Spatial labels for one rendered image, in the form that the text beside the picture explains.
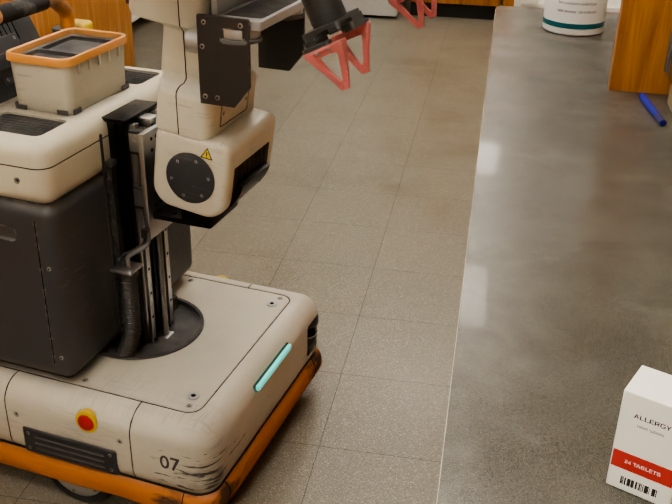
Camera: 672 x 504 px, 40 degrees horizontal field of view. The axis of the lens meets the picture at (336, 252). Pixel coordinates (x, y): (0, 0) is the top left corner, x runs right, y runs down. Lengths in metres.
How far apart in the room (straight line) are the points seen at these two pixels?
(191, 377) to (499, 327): 1.16
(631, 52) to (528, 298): 0.78
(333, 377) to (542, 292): 1.52
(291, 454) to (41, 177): 0.89
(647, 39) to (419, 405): 1.13
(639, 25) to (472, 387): 0.96
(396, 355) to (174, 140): 1.05
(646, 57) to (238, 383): 1.02
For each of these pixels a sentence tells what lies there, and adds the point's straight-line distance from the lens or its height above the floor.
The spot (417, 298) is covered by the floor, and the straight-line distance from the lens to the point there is 2.82.
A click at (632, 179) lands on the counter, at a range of 1.29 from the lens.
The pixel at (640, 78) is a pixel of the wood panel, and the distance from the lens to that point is 1.67.
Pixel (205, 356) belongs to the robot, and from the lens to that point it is 2.03.
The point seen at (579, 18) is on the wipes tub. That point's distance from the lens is 2.02.
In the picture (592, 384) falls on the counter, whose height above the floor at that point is 0.94.
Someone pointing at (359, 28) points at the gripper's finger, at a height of 1.06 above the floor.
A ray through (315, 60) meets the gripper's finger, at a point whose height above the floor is 1.03.
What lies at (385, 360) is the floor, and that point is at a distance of 2.52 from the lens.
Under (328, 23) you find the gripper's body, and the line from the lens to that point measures 1.41.
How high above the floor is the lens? 1.41
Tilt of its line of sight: 27 degrees down
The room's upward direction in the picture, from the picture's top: 1 degrees clockwise
